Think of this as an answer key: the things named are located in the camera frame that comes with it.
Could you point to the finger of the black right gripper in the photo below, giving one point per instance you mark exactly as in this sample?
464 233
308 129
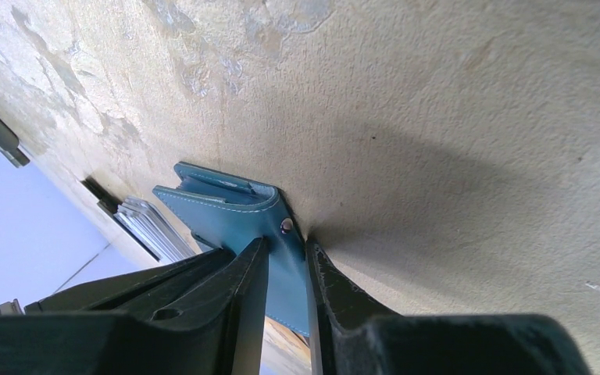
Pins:
111 292

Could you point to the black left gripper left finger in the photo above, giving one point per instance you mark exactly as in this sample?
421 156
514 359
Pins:
186 325

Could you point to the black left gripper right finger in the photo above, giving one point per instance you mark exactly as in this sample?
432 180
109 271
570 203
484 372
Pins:
352 333

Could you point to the blue leather card holder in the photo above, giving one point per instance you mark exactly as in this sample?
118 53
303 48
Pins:
226 211

